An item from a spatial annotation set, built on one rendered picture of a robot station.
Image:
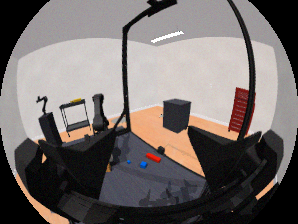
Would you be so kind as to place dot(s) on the red rectangular block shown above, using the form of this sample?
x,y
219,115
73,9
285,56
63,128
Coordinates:
x,y
154,158

